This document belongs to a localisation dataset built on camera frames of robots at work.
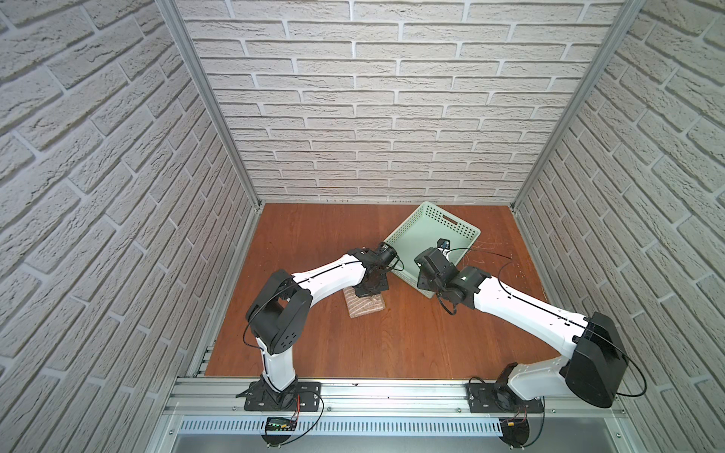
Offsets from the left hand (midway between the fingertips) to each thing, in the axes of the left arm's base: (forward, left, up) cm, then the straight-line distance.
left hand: (377, 281), depth 90 cm
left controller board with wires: (-37, +27, -9) cm, 47 cm away
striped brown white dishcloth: (-7, +5, -3) cm, 10 cm away
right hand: (-3, -12, +8) cm, 15 cm away
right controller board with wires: (-40, -34, -5) cm, 53 cm away
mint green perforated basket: (+27, -19, -7) cm, 33 cm away
